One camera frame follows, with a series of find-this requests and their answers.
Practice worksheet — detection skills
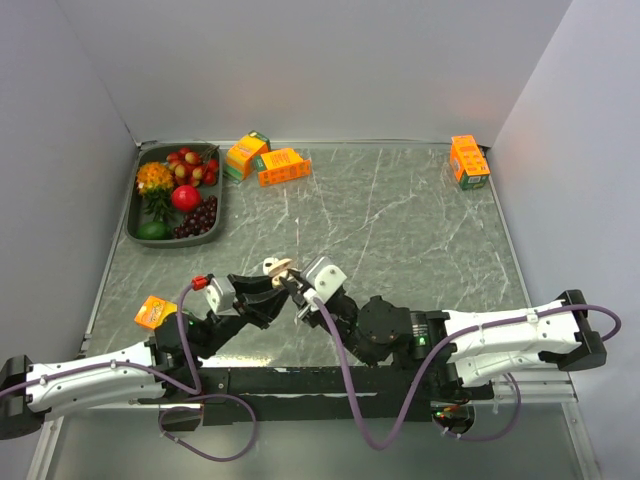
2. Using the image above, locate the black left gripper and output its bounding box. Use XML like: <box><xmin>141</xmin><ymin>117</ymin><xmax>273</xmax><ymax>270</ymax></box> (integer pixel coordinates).
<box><xmin>195</xmin><ymin>271</ymin><xmax>290</xmax><ymax>359</ymax></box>

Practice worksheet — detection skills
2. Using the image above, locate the beige earbud charging case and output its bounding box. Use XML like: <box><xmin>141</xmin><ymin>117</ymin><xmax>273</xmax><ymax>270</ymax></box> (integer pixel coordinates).
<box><xmin>267</xmin><ymin>258</ymin><xmax>292</xmax><ymax>288</ymax></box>

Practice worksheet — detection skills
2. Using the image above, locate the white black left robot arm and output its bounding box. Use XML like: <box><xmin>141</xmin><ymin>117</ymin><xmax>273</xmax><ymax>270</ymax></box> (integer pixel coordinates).
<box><xmin>1</xmin><ymin>275</ymin><xmax>289</xmax><ymax>440</ymax></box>

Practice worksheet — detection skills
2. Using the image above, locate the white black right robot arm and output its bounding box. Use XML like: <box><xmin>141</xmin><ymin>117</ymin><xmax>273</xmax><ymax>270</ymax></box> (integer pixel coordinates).
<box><xmin>272</xmin><ymin>267</ymin><xmax>607</xmax><ymax>399</ymax></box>

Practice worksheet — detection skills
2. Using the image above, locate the white earbud charging case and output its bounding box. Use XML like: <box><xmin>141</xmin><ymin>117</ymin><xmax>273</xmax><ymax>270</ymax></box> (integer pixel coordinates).
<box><xmin>262</xmin><ymin>257</ymin><xmax>279</xmax><ymax>271</ymax></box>

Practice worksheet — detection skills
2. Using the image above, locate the dark red grape bunch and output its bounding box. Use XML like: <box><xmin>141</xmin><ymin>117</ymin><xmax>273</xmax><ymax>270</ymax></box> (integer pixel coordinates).
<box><xmin>173</xmin><ymin>195</ymin><xmax>218</xmax><ymax>239</ymax></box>

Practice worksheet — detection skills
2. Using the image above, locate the orange green carton near left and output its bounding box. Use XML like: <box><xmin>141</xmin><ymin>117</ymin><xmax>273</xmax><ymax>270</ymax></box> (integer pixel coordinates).
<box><xmin>134</xmin><ymin>295</ymin><xmax>177</xmax><ymax>330</ymax></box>

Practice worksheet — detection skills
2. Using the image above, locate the red apple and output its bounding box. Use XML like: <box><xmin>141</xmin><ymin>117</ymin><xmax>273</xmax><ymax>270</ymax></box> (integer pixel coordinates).
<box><xmin>171</xmin><ymin>185</ymin><xmax>202</xmax><ymax>213</ymax></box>

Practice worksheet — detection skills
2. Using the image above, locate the green avocado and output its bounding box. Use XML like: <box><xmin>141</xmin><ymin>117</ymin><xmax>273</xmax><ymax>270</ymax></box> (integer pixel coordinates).
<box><xmin>136</xmin><ymin>221</ymin><xmax>172</xmax><ymax>241</ymax></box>

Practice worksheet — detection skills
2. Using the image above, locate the orange carton lying back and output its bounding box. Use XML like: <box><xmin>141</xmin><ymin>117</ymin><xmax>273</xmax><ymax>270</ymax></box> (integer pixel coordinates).
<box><xmin>253</xmin><ymin>147</ymin><xmax>312</xmax><ymax>187</ymax></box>

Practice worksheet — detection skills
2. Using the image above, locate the orange green carton upright back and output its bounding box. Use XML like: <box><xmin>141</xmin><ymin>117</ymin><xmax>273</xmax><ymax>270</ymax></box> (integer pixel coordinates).
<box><xmin>223</xmin><ymin>130</ymin><xmax>271</xmax><ymax>182</ymax></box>

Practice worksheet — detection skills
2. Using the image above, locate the dark green fruit tray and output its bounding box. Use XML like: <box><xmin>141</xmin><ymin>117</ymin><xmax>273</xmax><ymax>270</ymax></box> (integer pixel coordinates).
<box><xmin>124</xmin><ymin>143</ymin><xmax>223</xmax><ymax>249</ymax></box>

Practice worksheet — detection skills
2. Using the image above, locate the orange spiky fruit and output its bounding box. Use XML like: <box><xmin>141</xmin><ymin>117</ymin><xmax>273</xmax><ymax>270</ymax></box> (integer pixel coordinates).
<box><xmin>136</xmin><ymin>162</ymin><xmax>174</xmax><ymax>197</ymax></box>

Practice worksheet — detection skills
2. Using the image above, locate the orange green carton right corner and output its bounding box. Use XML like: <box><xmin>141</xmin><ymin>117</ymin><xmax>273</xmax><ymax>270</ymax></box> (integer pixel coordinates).
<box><xmin>450</xmin><ymin>135</ymin><xmax>490</xmax><ymax>190</ymax></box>

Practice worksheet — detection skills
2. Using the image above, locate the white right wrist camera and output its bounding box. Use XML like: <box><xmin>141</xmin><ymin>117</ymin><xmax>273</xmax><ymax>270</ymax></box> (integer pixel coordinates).
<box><xmin>301</xmin><ymin>256</ymin><xmax>347</xmax><ymax>303</ymax></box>

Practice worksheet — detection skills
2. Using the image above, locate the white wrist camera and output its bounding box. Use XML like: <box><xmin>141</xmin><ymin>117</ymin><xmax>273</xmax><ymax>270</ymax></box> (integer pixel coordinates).
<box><xmin>191</xmin><ymin>274</ymin><xmax>236</xmax><ymax>315</ymax></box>
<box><xmin>301</xmin><ymin>256</ymin><xmax>347</xmax><ymax>303</ymax></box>

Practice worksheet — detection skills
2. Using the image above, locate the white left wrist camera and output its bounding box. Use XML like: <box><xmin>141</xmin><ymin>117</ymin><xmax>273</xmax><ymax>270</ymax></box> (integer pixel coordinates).
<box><xmin>191</xmin><ymin>274</ymin><xmax>236</xmax><ymax>315</ymax></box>

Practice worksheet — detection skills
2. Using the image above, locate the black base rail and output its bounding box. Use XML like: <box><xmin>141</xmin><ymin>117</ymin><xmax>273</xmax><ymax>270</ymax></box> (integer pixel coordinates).
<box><xmin>137</xmin><ymin>363</ymin><xmax>496</xmax><ymax>427</ymax></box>

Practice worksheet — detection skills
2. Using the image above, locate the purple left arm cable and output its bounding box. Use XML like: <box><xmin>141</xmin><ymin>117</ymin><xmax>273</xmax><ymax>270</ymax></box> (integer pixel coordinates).
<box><xmin>0</xmin><ymin>282</ymin><xmax>259</xmax><ymax>461</ymax></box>

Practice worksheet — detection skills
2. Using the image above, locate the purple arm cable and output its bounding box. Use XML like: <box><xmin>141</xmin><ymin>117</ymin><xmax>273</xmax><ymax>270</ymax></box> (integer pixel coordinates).
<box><xmin>0</xmin><ymin>282</ymin><xmax>259</xmax><ymax>461</ymax></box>
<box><xmin>312</xmin><ymin>297</ymin><xmax>622</xmax><ymax>450</ymax></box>

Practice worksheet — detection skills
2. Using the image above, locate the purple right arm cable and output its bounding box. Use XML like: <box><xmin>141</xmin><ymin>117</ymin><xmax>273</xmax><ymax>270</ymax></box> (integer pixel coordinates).
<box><xmin>312</xmin><ymin>297</ymin><xmax>622</xmax><ymax>450</ymax></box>

